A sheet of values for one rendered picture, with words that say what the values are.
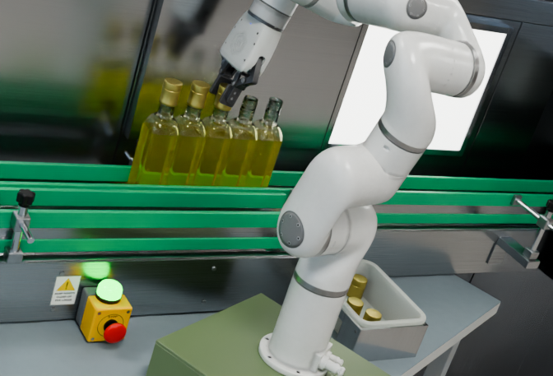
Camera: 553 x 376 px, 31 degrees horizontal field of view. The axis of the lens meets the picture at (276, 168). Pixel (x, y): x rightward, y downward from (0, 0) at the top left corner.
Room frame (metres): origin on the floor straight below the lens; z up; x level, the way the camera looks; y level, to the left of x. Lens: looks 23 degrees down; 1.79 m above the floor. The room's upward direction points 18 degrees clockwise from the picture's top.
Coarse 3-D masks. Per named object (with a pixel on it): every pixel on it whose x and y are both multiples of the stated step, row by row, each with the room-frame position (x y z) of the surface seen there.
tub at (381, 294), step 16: (368, 272) 1.91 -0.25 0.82; (384, 272) 1.89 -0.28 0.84; (368, 288) 1.90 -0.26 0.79; (384, 288) 1.86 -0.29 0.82; (368, 304) 1.87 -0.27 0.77; (384, 304) 1.85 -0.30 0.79; (400, 304) 1.82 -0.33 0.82; (384, 320) 1.83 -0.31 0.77; (400, 320) 1.72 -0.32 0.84; (416, 320) 1.74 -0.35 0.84
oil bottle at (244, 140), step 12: (240, 132) 1.80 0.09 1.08; (252, 132) 1.81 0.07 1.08; (240, 144) 1.80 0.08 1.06; (252, 144) 1.81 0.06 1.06; (228, 156) 1.79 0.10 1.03; (240, 156) 1.80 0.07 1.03; (252, 156) 1.82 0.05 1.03; (228, 168) 1.79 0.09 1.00; (240, 168) 1.81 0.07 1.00; (228, 180) 1.80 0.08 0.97; (240, 180) 1.81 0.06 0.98
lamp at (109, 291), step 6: (102, 282) 1.50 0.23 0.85; (108, 282) 1.50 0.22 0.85; (114, 282) 1.51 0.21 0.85; (102, 288) 1.49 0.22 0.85; (108, 288) 1.49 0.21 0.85; (114, 288) 1.49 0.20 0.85; (120, 288) 1.50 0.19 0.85; (96, 294) 1.49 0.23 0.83; (102, 294) 1.48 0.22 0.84; (108, 294) 1.48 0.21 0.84; (114, 294) 1.48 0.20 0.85; (120, 294) 1.50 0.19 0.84; (102, 300) 1.48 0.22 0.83; (108, 300) 1.48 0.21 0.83; (114, 300) 1.49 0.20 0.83
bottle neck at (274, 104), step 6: (270, 102) 1.85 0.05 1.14; (276, 102) 1.85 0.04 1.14; (282, 102) 1.86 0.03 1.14; (270, 108) 1.85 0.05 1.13; (276, 108) 1.85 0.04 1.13; (264, 114) 1.86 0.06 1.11; (270, 114) 1.85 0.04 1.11; (276, 114) 1.85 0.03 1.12; (264, 120) 1.85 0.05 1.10; (270, 120) 1.85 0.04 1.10; (276, 120) 1.86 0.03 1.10
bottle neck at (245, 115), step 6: (246, 96) 1.83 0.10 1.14; (252, 96) 1.84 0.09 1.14; (246, 102) 1.82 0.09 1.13; (252, 102) 1.81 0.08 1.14; (240, 108) 1.82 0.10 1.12; (246, 108) 1.81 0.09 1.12; (252, 108) 1.82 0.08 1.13; (240, 114) 1.82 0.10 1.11; (246, 114) 1.81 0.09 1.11; (252, 114) 1.82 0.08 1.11; (240, 120) 1.82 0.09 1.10; (246, 120) 1.81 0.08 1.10
